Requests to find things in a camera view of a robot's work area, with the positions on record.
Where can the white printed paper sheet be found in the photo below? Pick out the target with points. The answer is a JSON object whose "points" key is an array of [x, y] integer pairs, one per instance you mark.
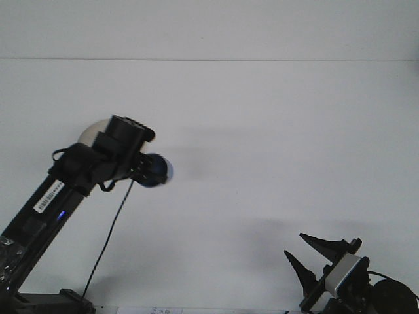
{"points": [[157, 310]]}

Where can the pale round plate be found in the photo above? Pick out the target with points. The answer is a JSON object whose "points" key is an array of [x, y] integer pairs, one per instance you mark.
{"points": [[93, 132]]}

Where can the pale blue cup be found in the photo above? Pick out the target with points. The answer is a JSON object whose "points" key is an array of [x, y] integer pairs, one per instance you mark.
{"points": [[159, 167]]}

